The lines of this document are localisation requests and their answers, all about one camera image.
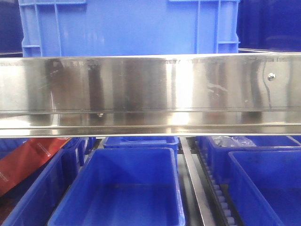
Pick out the blue bin centre rear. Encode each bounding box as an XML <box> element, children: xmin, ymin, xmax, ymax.
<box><xmin>103</xmin><ymin>136</ymin><xmax>179</xmax><ymax>153</ymax></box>

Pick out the blue bin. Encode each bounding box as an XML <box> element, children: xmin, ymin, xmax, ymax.
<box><xmin>103</xmin><ymin>136</ymin><xmax>179</xmax><ymax>153</ymax></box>
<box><xmin>200</xmin><ymin>136</ymin><xmax>301</xmax><ymax>184</ymax></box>
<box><xmin>0</xmin><ymin>138</ymin><xmax>85</xmax><ymax>226</ymax></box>
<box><xmin>48</xmin><ymin>148</ymin><xmax>185</xmax><ymax>226</ymax></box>
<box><xmin>229</xmin><ymin>151</ymin><xmax>301</xmax><ymax>226</ymax></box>

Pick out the blue bin right rear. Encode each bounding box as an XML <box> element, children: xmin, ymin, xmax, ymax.
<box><xmin>200</xmin><ymin>136</ymin><xmax>301</xmax><ymax>184</ymax></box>

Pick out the blue bin centre front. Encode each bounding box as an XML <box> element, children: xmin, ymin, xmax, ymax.
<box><xmin>48</xmin><ymin>148</ymin><xmax>185</xmax><ymax>226</ymax></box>

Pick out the large blue crate upper shelf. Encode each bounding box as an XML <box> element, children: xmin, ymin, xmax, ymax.
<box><xmin>19</xmin><ymin>0</ymin><xmax>239</xmax><ymax>57</ymax></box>

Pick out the blue bin right front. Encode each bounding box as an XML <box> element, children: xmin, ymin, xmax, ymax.
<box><xmin>229</xmin><ymin>151</ymin><xmax>301</xmax><ymax>226</ymax></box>

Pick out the blue bin left front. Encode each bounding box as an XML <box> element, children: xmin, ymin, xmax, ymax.
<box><xmin>0</xmin><ymin>138</ymin><xmax>85</xmax><ymax>226</ymax></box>

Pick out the clear plastic bag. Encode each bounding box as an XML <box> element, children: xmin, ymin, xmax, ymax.
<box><xmin>211</xmin><ymin>136</ymin><xmax>256</xmax><ymax>147</ymax></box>

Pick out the roller track strip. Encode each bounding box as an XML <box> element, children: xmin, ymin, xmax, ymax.
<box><xmin>196</xmin><ymin>137</ymin><xmax>236</xmax><ymax>226</ymax></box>

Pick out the red foil package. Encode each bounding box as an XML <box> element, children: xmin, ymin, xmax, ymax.
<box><xmin>0</xmin><ymin>137</ymin><xmax>70</xmax><ymax>196</ymax></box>

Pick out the dark blue crate upper right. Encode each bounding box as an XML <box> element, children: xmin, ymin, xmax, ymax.
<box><xmin>237</xmin><ymin>0</ymin><xmax>301</xmax><ymax>52</ymax></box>

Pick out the dark blue crate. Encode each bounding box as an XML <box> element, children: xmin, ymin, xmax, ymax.
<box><xmin>237</xmin><ymin>0</ymin><xmax>301</xmax><ymax>52</ymax></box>
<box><xmin>0</xmin><ymin>0</ymin><xmax>23</xmax><ymax>55</ymax></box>

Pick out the dark blue crate upper left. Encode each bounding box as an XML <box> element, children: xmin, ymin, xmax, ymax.
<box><xmin>0</xmin><ymin>0</ymin><xmax>23</xmax><ymax>55</ymax></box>

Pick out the steel divider rail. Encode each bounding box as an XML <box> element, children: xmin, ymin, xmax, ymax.
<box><xmin>180</xmin><ymin>137</ymin><xmax>215</xmax><ymax>226</ymax></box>

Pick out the stainless steel shelf rail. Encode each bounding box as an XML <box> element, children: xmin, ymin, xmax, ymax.
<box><xmin>0</xmin><ymin>52</ymin><xmax>301</xmax><ymax>137</ymax></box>

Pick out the steel rail screw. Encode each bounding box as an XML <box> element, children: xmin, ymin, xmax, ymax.
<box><xmin>268</xmin><ymin>73</ymin><xmax>276</xmax><ymax>81</ymax></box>

